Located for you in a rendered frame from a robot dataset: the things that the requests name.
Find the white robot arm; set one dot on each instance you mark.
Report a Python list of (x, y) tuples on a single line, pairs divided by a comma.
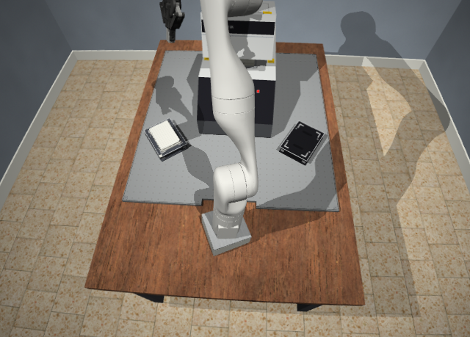
[(233, 102)]

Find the black rectangular frame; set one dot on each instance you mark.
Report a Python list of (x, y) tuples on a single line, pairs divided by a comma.
[(301, 142)]

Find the cream rectangular well plate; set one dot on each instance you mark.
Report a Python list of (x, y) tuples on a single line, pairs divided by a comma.
[(248, 62)]

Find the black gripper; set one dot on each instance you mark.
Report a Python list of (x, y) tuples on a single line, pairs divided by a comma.
[(172, 21)]

